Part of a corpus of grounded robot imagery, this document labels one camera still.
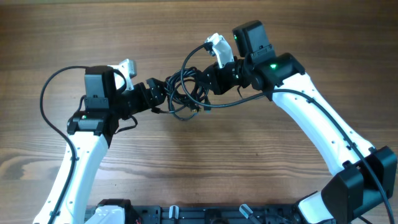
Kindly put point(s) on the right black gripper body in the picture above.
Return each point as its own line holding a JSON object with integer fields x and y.
{"x": 226, "y": 78}

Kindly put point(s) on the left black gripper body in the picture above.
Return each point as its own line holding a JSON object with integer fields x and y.
{"x": 142, "y": 101}

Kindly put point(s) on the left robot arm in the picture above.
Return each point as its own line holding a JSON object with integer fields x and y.
{"x": 89, "y": 133}

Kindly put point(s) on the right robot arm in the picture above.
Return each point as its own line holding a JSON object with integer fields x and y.
{"x": 362, "y": 176}

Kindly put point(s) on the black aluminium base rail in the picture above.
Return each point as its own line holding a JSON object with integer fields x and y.
{"x": 268, "y": 214}

